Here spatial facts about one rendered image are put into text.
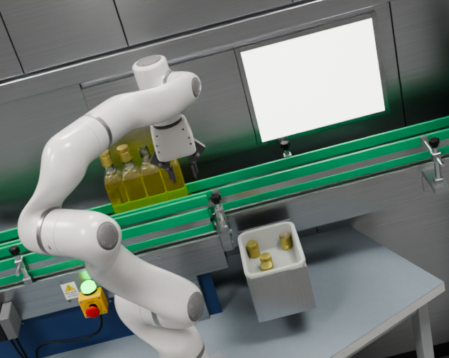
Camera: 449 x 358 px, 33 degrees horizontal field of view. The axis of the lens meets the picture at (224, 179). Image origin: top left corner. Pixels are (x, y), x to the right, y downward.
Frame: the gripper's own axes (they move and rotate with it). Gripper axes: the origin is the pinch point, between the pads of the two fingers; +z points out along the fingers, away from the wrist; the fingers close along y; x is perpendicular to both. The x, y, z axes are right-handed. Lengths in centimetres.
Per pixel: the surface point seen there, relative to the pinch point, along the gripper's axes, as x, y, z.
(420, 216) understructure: -44, -70, 65
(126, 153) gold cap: -27.7, 16.9, 4.3
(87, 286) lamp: -9, 37, 33
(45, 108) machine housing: -45, 38, -9
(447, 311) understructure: -43, -76, 111
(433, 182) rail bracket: -15, -68, 33
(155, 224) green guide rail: -15.6, 13.6, 23.1
